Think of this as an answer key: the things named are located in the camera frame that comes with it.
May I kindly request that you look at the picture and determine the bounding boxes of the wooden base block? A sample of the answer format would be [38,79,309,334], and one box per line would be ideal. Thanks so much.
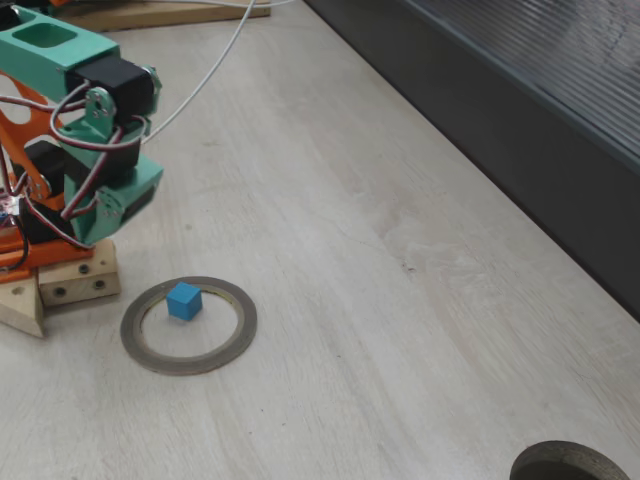
[38,238,122,307]

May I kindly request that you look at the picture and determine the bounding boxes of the grey ring of tape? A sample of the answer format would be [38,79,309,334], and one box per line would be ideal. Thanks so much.
[119,275,259,377]

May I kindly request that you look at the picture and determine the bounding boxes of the white usb cable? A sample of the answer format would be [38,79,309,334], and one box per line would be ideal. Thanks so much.
[142,0,296,146]

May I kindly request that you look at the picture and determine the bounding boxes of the round cable hole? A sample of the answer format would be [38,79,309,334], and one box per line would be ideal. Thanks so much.
[509,439,632,480]

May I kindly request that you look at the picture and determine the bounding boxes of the blue cube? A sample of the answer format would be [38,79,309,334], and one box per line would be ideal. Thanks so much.
[165,281,203,322]

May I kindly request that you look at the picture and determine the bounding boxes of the flat wooden board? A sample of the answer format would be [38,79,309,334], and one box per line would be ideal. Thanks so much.
[54,0,271,32]

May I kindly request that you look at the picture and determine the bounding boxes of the red white black servo wires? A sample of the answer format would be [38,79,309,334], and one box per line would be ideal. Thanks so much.
[0,82,151,251]

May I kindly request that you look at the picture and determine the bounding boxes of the grey desk divider panel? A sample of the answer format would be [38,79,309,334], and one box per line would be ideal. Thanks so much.
[304,0,640,324]

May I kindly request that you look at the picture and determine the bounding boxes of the light wooden plank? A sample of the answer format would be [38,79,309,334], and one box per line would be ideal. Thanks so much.
[0,272,47,340]

